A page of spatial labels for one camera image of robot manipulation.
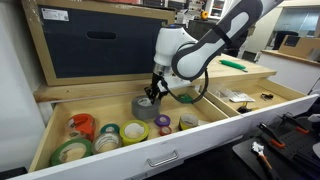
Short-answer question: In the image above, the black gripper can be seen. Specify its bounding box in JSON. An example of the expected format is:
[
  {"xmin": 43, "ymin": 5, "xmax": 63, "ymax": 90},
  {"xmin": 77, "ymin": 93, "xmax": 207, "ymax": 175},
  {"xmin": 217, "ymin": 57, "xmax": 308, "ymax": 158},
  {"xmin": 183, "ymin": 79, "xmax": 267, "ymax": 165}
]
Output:
[{"xmin": 143, "ymin": 63, "xmax": 170, "ymax": 106}]

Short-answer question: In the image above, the grey duct tape roll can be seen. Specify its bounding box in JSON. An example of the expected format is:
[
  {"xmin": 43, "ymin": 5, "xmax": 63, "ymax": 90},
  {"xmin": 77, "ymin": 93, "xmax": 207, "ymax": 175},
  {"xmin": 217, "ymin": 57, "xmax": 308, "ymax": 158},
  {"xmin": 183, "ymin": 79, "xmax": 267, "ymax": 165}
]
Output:
[{"xmin": 130, "ymin": 95, "xmax": 162, "ymax": 121}]

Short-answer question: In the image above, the small purple tape roll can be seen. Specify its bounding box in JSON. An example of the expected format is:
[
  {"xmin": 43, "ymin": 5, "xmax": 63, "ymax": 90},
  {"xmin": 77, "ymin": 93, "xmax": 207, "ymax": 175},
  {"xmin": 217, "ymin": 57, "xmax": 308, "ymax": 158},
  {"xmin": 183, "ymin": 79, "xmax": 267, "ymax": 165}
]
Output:
[{"xmin": 154, "ymin": 114, "xmax": 172, "ymax": 128}]

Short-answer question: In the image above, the green Scotch tape box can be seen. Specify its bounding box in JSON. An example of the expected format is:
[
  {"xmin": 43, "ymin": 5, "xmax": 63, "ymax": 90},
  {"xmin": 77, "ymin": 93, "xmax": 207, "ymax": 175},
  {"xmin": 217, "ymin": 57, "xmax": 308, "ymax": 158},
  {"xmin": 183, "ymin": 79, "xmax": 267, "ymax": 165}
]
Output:
[{"xmin": 176, "ymin": 93, "xmax": 194, "ymax": 104}]

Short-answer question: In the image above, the small red tape roll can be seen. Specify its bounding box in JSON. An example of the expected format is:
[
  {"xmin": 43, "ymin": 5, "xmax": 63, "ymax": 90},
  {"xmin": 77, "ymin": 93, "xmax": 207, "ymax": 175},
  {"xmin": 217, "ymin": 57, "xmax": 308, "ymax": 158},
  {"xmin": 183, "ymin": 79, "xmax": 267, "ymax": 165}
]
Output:
[{"xmin": 158, "ymin": 125, "xmax": 173, "ymax": 137}]

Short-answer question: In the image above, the yellow-green tape roll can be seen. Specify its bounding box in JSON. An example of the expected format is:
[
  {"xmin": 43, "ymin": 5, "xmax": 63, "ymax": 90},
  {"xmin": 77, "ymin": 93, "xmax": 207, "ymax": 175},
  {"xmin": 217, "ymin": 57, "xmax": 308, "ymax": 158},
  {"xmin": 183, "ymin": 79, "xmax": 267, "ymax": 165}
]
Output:
[{"xmin": 119, "ymin": 119, "xmax": 150, "ymax": 147}]

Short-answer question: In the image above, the small teal tape roll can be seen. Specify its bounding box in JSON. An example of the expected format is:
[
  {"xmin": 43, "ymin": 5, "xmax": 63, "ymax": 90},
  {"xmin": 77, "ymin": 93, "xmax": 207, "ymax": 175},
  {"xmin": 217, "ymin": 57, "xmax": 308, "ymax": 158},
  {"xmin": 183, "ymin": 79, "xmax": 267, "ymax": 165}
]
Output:
[{"xmin": 99, "ymin": 123, "xmax": 121, "ymax": 135}]

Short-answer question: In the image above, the wooden drawer white front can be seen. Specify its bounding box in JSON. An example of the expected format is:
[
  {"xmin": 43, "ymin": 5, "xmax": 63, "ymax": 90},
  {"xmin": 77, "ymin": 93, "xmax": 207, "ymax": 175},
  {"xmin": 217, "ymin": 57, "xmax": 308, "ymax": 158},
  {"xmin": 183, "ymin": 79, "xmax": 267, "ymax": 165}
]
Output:
[{"xmin": 13, "ymin": 77, "xmax": 320, "ymax": 180}]

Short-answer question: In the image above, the orange tape dispenser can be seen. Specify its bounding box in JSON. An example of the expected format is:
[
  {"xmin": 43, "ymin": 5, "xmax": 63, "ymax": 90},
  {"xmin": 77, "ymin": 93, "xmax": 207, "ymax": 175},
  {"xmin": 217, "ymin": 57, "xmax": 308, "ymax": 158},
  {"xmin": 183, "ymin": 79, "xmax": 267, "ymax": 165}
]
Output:
[{"xmin": 64, "ymin": 113, "xmax": 97, "ymax": 143}]

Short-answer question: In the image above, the clear packing tape roll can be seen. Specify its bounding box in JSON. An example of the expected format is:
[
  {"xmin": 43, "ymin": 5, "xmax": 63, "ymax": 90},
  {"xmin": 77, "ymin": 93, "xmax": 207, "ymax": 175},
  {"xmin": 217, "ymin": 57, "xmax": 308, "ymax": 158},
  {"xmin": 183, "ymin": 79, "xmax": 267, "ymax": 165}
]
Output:
[{"xmin": 91, "ymin": 131, "xmax": 123, "ymax": 155}]

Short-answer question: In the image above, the large green tape roll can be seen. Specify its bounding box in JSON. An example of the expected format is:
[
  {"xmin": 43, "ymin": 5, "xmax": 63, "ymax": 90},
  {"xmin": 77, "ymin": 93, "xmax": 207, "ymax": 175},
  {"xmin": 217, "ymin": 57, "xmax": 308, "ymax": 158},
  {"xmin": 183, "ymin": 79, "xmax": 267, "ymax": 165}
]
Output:
[{"xmin": 49, "ymin": 138, "xmax": 94, "ymax": 167}]

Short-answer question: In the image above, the large cardboard box black panel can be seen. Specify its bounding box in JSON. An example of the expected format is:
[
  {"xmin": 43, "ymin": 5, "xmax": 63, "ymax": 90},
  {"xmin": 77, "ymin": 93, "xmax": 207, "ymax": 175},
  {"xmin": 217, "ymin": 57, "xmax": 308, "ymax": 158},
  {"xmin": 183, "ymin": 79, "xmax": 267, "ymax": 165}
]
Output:
[{"xmin": 20, "ymin": 0, "xmax": 177, "ymax": 87}]

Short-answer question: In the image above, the clear plastic bag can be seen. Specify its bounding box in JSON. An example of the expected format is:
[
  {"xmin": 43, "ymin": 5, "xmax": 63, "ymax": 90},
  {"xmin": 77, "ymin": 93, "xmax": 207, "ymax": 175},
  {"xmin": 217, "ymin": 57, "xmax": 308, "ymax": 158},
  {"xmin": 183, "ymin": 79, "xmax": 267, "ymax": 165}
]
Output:
[{"xmin": 209, "ymin": 87, "xmax": 257, "ymax": 104}]

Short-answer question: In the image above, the dark grey box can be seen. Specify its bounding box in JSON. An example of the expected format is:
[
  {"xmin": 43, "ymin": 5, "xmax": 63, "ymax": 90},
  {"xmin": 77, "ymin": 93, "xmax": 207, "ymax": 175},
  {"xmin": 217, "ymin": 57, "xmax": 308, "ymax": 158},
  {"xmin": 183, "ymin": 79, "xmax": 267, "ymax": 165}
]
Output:
[{"xmin": 187, "ymin": 19, "xmax": 219, "ymax": 42}]

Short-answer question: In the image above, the black yellow small tool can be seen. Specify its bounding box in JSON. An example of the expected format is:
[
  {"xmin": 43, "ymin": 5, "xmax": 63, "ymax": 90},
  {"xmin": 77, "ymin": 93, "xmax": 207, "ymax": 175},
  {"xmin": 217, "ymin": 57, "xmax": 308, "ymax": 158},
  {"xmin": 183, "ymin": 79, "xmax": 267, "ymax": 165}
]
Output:
[{"xmin": 236, "ymin": 101, "xmax": 259, "ymax": 115}]

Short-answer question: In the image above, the white shelf unit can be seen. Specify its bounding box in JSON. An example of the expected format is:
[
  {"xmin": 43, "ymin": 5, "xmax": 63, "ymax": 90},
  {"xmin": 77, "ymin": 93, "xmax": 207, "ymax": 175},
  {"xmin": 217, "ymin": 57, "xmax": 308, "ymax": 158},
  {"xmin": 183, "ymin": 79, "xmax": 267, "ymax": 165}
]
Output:
[{"xmin": 204, "ymin": 0, "xmax": 231, "ymax": 21}]

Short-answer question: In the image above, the black mat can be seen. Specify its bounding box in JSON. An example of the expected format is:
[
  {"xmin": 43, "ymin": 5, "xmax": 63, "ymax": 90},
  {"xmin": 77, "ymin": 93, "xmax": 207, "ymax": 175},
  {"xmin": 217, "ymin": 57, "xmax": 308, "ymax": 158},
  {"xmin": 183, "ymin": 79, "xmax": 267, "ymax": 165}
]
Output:
[{"xmin": 232, "ymin": 116, "xmax": 320, "ymax": 180}]

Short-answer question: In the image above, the small black clip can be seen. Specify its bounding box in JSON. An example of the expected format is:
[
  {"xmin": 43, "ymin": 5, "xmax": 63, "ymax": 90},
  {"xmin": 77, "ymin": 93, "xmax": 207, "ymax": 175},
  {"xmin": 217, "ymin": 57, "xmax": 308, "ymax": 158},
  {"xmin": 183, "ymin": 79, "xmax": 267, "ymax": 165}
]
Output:
[{"xmin": 260, "ymin": 92, "xmax": 275, "ymax": 102}]

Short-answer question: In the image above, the black orange clamp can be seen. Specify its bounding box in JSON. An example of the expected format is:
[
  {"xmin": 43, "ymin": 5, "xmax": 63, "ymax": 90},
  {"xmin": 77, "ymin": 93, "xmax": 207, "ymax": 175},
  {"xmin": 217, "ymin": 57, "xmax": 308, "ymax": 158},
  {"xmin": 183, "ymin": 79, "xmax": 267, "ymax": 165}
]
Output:
[
  {"xmin": 257, "ymin": 122, "xmax": 286, "ymax": 149},
  {"xmin": 279, "ymin": 112, "xmax": 310, "ymax": 135}
]

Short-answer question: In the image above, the white cabinet wooden top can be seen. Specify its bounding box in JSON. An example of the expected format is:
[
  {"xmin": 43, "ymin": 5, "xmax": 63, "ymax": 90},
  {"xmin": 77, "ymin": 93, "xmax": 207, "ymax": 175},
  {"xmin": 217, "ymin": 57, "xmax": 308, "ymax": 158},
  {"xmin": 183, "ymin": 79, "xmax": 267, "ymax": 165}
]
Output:
[{"xmin": 256, "ymin": 49, "xmax": 320, "ymax": 95}]

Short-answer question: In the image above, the brown cardboard box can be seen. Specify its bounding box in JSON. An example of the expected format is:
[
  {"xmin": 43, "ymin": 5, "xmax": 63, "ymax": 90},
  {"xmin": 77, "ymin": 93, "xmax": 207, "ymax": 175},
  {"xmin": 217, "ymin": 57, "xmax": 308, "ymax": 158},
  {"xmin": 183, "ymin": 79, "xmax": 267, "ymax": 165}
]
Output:
[{"xmin": 278, "ymin": 34, "xmax": 320, "ymax": 61}]

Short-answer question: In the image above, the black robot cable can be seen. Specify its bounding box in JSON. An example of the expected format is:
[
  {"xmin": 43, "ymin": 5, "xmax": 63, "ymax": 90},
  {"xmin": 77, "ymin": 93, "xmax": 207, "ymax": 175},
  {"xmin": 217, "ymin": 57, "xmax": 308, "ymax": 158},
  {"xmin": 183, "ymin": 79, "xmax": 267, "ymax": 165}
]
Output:
[{"xmin": 159, "ymin": 68, "xmax": 210, "ymax": 105}]

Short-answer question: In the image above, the metal drawer handle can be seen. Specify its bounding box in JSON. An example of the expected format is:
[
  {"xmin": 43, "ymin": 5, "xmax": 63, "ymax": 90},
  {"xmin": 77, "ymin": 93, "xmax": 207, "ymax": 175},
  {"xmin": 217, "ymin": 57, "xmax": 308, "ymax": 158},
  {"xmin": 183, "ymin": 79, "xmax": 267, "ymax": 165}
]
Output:
[{"xmin": 145, "ymin": 150, "xmax": 179, "ymax": 169}]

